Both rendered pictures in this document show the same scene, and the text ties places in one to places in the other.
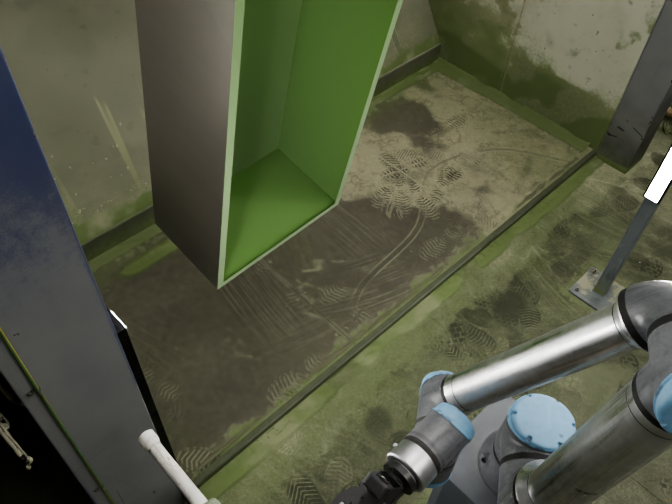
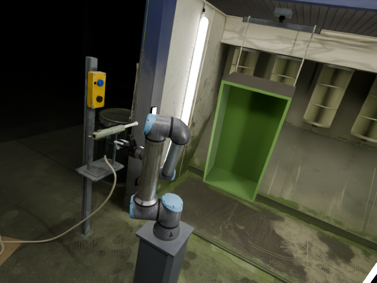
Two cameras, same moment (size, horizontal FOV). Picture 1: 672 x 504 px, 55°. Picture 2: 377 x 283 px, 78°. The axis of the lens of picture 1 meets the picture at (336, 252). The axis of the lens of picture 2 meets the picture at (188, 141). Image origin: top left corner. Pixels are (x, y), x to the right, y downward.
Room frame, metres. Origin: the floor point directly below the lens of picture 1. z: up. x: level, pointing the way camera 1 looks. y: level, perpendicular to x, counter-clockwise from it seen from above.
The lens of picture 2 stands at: (0.24, -1.70, 1.85)
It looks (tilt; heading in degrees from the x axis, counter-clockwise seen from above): 22 degrees down; 69
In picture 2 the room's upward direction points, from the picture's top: 12 degrees clockwise
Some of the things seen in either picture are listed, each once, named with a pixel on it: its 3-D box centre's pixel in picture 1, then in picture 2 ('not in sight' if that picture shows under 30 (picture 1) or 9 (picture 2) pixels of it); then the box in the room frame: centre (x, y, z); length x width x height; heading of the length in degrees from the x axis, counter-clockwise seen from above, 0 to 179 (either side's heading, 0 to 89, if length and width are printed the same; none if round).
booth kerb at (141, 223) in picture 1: (266, 150); (274, 204); (2.46, 0.38, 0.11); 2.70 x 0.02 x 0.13; 137
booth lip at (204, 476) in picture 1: (430, 289); (257, 266); (1.71, -0.42, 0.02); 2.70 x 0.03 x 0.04; 137
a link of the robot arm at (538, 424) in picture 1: (534, 437); (169, 209); (0.67, -0.49, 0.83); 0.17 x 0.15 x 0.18; 170
